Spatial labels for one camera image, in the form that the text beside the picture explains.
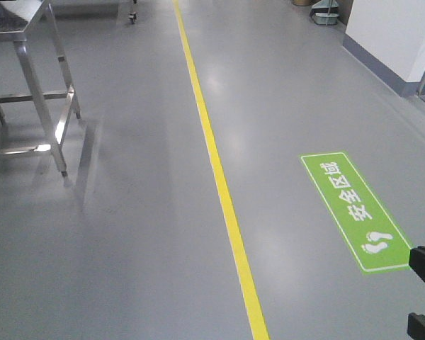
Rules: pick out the steel table frame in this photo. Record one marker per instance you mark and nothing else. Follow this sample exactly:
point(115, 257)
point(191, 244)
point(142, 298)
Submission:
point(54, 108)

